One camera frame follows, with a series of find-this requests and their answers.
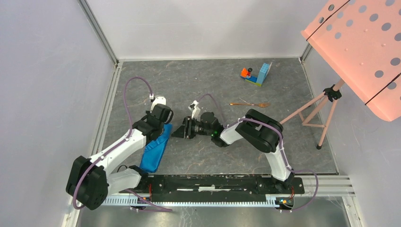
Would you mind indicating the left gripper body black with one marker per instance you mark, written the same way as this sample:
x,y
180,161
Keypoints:
x,y
148,113

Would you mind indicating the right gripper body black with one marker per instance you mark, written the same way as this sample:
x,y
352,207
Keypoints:
x,y
195,127

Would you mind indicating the blue cloth napkin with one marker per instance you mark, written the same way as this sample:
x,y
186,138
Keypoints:
x,y
154,151

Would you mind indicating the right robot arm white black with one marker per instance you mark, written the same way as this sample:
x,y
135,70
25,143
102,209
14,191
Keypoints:
x,y
261,131

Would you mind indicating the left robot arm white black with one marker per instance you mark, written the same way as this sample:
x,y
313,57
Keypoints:
x,y
92,179

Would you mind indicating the toy brick set colourful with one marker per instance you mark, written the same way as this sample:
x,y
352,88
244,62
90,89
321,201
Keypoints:
x,y
246,74

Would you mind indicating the pink perforated music stand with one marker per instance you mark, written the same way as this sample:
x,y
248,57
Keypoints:
x,y
361,41

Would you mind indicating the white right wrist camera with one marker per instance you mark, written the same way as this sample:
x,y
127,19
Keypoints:
x,y
193,107

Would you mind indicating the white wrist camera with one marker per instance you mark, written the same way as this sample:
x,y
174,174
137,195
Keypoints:
x,y
193,107
158,100

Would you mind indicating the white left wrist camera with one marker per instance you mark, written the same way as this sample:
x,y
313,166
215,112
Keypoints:
x,y
158,100

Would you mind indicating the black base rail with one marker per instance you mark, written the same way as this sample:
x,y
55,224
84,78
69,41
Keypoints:
x,y
163,193

